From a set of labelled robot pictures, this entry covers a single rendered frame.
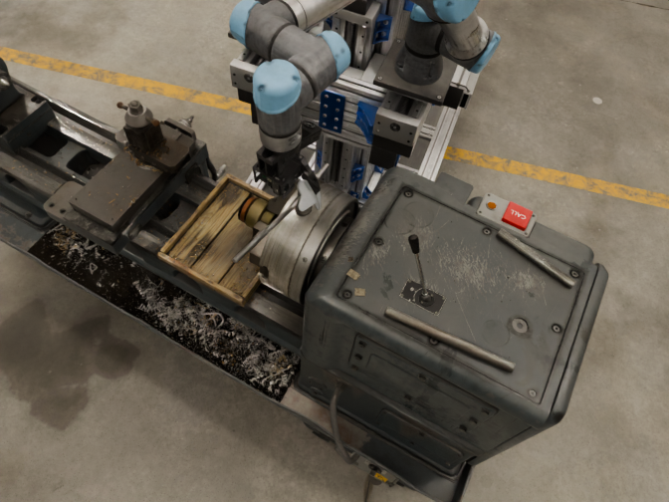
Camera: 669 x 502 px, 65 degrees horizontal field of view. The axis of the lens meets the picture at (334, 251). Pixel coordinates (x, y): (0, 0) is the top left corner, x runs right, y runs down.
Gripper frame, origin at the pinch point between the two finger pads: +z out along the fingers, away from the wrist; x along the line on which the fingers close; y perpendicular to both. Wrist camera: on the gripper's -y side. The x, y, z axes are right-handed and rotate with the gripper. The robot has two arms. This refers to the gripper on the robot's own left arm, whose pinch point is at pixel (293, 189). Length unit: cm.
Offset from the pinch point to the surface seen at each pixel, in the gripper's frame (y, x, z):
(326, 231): -1.6, 7.9, 12.8
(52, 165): 14, -90, 49
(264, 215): -1.6, -11.8, 25.3
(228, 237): 2, -25, 48
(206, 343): 28, -18, 75
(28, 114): 6, -106, 43
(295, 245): 4.7, 3.5, 15.0
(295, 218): -0.2, -0.1, 12.8
